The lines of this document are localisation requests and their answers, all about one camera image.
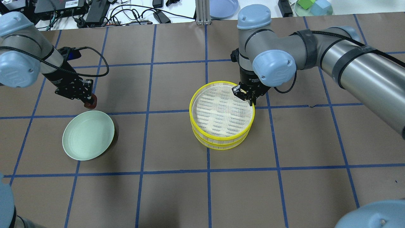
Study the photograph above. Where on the blue plate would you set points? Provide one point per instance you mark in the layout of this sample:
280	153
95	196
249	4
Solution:
223	9

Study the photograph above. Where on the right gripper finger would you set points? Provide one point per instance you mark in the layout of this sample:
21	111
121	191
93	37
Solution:
236	90
252	100

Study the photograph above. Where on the yellow steamer layer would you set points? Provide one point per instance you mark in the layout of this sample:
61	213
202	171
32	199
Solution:
217	113
219	144

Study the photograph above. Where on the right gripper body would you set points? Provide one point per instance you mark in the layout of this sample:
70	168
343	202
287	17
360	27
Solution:
248	77

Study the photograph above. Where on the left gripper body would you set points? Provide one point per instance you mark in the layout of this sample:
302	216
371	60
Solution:
59	78

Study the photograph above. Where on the green foam cube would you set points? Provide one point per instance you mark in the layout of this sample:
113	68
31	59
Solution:
306	4

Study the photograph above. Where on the aluminium frame post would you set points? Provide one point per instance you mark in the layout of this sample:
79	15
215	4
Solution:
203	12

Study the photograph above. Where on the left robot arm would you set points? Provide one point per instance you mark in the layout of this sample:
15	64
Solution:
26	53

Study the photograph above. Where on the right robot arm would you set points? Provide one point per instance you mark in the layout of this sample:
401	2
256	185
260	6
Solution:
267	61

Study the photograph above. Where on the black power adapter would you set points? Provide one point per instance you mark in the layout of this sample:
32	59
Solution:
160	17

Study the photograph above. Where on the light green plate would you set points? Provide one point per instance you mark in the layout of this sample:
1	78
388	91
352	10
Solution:
88	135

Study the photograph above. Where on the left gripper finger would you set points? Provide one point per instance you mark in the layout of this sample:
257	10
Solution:
90	103

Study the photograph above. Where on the blue foam cube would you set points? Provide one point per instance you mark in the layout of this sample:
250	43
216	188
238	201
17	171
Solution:
320	7

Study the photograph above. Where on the brown bun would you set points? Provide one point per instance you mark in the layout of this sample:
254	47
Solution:
95	104

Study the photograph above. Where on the green bowl with blocks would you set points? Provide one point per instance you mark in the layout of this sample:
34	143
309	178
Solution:
302	12

